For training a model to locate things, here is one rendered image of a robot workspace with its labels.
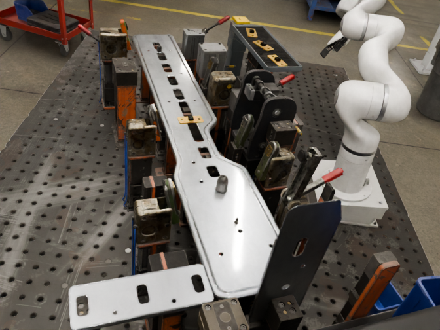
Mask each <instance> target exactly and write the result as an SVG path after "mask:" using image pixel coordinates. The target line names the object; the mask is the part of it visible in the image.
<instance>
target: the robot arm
mask: <svg viewBox="0 0 440 330"><path fill-rule="evenodd" d="M386 1H387V0H341V1H340V2H339V4H338V5H337V7H336V14H337V15H338V16H339V17H341V18H342V20H341V23H340V29H339V30H340V31H339V32H338V33H337V34H336V35H335V36H334V37H333V38H332V39H331V40H330V41H329V42H328V44H327V46H326V47H325V48H324V49H323V50H322V51H321V52H320V55H321V56H322V57H323V58H325V57H326V56H327V55H328V53H329V52H330V51H331V50H332V51H336V52H338V51H339V50H340V49H341V48H342V47H344V46H346V45H347V44H348V42H349V41H350V40H355V41H365V43H364V44H363V45H362V46H361V48H360V50H359V54H358V67H359V72H360V75H361V76H362V78H363V80H364V81H357V80H351V81H345V82H343V83H342V84H341V85H340V86H339V87H338V88H337V89H336V91H335V96H334V104H335V109H336V111H337V113H338V115H339V117H340V119H341V120H342V122H343V124H344V135H343V139H342V142H341V145H340V149H339V153H338V155H337V159H336V162H335V166H334V168H329V169H328V170H326V171H324V172H323V174H322V176H324V175H325V174H328V173H329V172H331V171H333V170H335V169H336V168H340V169H341V168H342V169H343V171H344V172H343V175H342V176H340V177H338V178H336V179H334V180H332V181H331V182H330V184H331V185H332V187H333V188H334V189H335V195H334V198H336V199H338V200H342V201H344V202H361V201H364V200H366V199H367V198H368V197H369V196H370V195H371V192H372V186H371V183H370V178H367V174H368V172H369V168H370V167H371V163H372V161H373V158H374V156H375V153H376V150H377V148H378V144H379V141H380V134H379V132H378V130H377V129H375V128H374V127H372V126H371V125H370V124H368V123H366V122H365V121H364V120H362V119H366V120H375V121H379V122H399V121H401V120H403V119H404V118H406V116H407V115H408V114H409V111H410V110H411V95H410V93H409V91H408V89H407V87H406V86H405V85H404V83H403V82H402V80H401V79H400V78H399V77H398V76H397V75H396V74H395V73H394V72H393V71H392V69H391V68H390V66H389V61H388V52H389V51H391V50H392V49H394V48H395V47H396V46H397V45H398V44H399V43H400V41H401V40H402V38H403V35H404V32H405V27H404V24H403V22H402V21H401V20H400V19H398V18H396V17H393V16H384V15H378V14H374V13H375V12H376V11H378V10H379V9H381V8H382V7H383V6H384V5H385V3H386ZM331 46H332V47H331ZM329 47H330V50H328V48H329ZM322 176H321V177H322Z"/></svg>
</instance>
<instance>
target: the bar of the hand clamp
mask: <svg viewBox="0 0 440 330"><path fill-rule="evenodd" d="M297 158H298V159H299V161H300V162H301V163H300V165H299V167H298V169H297V171H296V172H295V175H294V176H293V179H292V180H291V183H290V184H289V186H288V188H287V190H286V192H285V194H284V196H283V198H282V200H283V201H288V199H287V196H288V195H289V194H293V196H292V197H291V199H290V201H289V203H290V202H292V201H294V200H299V199H300V197H301V196H302V194H303V192H304V190H305V188H306V186H307V185H308V183H309V181H310V179H311V177H312V176H313V174H314V172H315V171H316V168H317V167H318V164H319V163H320V161H321V159H322V158H324V155H322V154H321V153H320V152H319V151H318V149H317V148H316V147H309V148H308V150H307V151H305V150H302V149H301V150H300V151H299V152H298V154H297ZM289 203H288V205H287V209H288V206H289Z"/></svg>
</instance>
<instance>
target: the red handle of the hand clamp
mask: <svg viewBox="0 0 440 330"><path fill-rule="evenodd" d="M343 172H344V171H343V169H342V168H341V169H340V168H336V169H335V170H333V171H331V172H329V173H328V174H325V175H324V176H322V177H321V178H319V179H318V180H316V181H314V182H313V183H311V184H309V185H307V186H306V188H305V190H304V192H303V194H302V196H304V195H306V194H308V193H310V192H312V191H313V190H315V189H317V188H318V187H321V186H322V185H324V184H326V182H331V181H332V180H334V179H336V178H338V177H340V176H342V175H343ZM292 196H293V194H289V195H288V196H287V199H288V201H290V199H291V197H292ZM302 196H301V197H302Z"/></svg>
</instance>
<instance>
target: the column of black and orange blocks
mask: <svg viewBox="0 0 440 330"><path fill-rule="evenodd" d="M400 266H401V265H400V264H399V263H398V262H397V259H396V258H395V256H394V255H393V253H392V252H391V251H385V252H382V253H376V254H373V255H372V257H371V258H370V260H369V262H368V263H367V265H366V267H365V268H364V272H363V274H362V275H361V278H360V279H359V281H358V282H357V284H356V286H355V288H354V289H351V290H350V292H349V293H348V295H349V298H348V300H347V302H346V304H345V305H344V307H343V309H342V310H341V312H339V314H338V316H337V318H336V319H337V320H334V322H333V323H332V325H334V324H337V323H342V322H345V321H350V320H354V319H357V318H362V317H365V316H367V315H368V313H369V312H370V310H371V309H372V307H373V306H374V304H375V303H376V302H377V300H378V298H379V297H380V296H381V294H382V293H383V291H384V290H385V288H386V287H387V285H388V284H389V283H390V281H391V280H392V278H393V277H394V275H395V273H396V272H397V271H398V270H399V268H400Z"/></svg>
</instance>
